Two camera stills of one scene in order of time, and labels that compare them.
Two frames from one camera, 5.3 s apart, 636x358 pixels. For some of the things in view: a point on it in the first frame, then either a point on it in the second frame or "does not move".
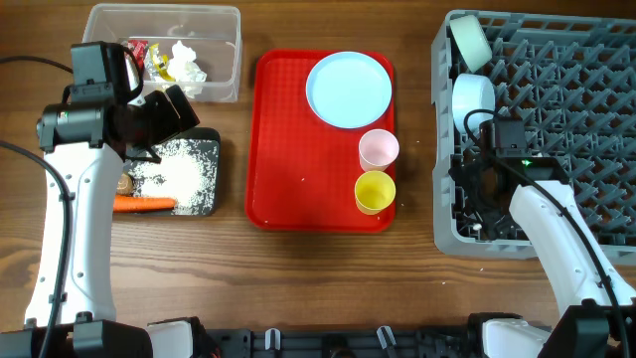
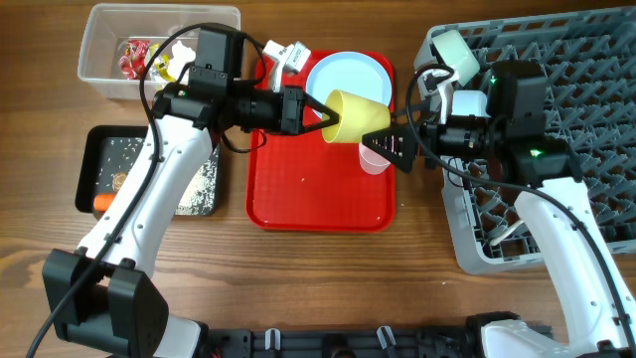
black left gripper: [158, 102] to [288, 109]
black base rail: [389, 342] does not move
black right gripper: [467, 173] to [409, 146]
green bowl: [472, 42] to [455, 51]
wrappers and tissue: [185, 71] does not move
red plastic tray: [300, 172] does not move
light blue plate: [349, 89] does not move
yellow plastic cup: [374, 191] to [358, 116]
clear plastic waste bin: [213, 32] does not move
